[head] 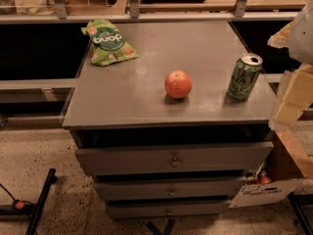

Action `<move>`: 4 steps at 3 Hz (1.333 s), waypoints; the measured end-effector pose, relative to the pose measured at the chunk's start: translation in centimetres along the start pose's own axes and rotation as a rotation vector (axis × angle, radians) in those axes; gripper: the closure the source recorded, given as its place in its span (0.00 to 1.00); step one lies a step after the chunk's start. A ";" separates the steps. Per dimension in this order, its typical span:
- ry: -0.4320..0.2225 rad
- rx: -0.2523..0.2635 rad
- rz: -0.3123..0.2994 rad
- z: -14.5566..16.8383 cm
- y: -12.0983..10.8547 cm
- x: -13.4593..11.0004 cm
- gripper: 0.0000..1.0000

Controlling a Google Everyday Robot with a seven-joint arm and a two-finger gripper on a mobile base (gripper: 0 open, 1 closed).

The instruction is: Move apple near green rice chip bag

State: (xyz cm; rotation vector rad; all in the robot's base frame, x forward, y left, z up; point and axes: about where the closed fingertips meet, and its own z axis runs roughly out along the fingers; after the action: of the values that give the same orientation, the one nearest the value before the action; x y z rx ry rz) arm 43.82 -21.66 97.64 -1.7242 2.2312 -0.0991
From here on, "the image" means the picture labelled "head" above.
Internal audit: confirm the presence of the red apple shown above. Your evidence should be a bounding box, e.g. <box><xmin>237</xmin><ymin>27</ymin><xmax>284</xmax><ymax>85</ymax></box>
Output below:
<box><xmin>164</xmin><ymin>70</ymin><xmax>192</xmax><ymax>99</ymax></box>

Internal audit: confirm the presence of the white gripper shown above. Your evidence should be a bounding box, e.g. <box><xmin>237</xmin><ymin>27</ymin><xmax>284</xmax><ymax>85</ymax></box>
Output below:
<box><xmin>267</xmin><ymin>23</ymin><xmax>313</xmax><ymax>131</ymax></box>

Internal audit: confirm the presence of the black stand leg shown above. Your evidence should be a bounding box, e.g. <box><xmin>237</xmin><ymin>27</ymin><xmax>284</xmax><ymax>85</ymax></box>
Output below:
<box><xmin>25</xmin><ymin>168</ymin><xmax>58</xmax><ymax>235</ymax></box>

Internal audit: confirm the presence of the middle grey drawer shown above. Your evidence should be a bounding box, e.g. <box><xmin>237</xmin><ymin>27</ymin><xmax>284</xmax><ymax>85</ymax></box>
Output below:
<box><xmin>94</xmin><ymin>177</ymin><xmax>244</xmax><ymax>201</ymax></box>

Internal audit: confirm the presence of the bottom grey drawer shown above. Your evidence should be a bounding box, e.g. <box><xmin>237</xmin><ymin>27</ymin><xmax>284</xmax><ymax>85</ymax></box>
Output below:
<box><xmin>106</xmin><ymin>200</ymin><xmax>231</xmax><ymax>219</ymax></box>

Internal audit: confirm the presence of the cardboard box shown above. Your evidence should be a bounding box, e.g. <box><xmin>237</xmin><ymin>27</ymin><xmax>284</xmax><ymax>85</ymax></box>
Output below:
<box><xmin>230</xmin><ymin>130</ymin><xmax>313</xmax><ymax>209</ymax></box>

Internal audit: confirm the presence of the green rice chip bag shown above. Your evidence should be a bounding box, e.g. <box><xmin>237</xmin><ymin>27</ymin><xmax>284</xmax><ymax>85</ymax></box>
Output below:
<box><xmin>81</xmin><ymin>19</ymin><xmax>139</xmax><ymax>67</ymax></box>

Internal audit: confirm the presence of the metal frame railing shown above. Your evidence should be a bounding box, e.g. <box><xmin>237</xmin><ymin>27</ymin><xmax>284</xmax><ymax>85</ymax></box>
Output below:
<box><xmin>0</xmin><ymin>0</ymin><xmax>309</xmax><ymax>24</ymax></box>

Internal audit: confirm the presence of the orange clamp with cable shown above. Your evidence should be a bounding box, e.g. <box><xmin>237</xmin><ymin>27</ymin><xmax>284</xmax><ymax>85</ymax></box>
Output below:
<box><xmin>0</xmin><ymin>183</ymin><xmax>35</xmax><ymax>215</ymax></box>

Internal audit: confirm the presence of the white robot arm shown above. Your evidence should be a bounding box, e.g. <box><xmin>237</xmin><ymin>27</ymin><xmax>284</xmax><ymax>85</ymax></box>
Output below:
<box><xmin>267</xmin><ymin>0</ymin><xmax>313</xmax><ymax>131</ymax></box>

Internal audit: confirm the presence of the grey drawer cabinet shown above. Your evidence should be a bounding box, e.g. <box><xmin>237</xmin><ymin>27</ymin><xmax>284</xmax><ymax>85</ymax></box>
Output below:
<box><xmin>64</xmin><ymin>22</ymin><xmax>275</xmax><ymax>206</ymax></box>

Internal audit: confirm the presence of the grey drawer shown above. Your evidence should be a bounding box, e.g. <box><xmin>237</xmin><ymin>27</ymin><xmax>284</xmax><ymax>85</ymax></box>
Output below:
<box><xmin>75</xmin><ymin>142</ymin><xmax>274</xmax><ymax>175</ymax></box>
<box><xmin>94</xmin><ymin>177</ymin><xmax>244</xmax><ymax>201</ymax></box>
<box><xmin>106</xmin><ymin>200</ymin><xmax>231</xmax><ymax>219</ymax></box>

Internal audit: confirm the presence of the green soda can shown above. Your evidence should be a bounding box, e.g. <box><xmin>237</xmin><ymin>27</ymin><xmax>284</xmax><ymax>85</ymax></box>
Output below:
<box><xmin>228</xmin><ymin>53</ymin><xmax>263</xmax><ymax>101</ymax></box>

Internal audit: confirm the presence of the top grey drawer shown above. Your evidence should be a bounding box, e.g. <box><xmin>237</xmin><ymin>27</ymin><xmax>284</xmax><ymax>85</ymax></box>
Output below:
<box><xmin>75</xmin><ymin>142</ymin><xmax>274</xmax><ymax>175</ymax></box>

